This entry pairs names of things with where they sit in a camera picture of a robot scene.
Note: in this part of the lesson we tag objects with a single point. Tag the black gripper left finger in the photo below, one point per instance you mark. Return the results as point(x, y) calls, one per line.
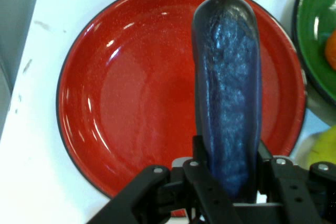
point(157, 197)

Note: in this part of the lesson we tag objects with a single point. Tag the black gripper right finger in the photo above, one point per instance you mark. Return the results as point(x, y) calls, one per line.
point(302, 197)

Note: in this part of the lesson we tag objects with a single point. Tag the purple toy eggplant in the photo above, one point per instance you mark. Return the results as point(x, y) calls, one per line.
point(228, 90)

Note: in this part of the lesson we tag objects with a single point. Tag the yellow-green toy pear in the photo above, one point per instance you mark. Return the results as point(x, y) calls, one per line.
point(324, 145)

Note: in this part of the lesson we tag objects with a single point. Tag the red enamel plate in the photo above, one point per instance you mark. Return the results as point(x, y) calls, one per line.
point(136, 90)

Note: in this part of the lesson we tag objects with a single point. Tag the orange toy tangerine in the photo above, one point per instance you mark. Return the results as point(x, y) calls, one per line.
point(331, 51)

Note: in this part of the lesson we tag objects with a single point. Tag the green enamel plate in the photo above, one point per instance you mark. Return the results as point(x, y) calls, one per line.
point(313, 24)

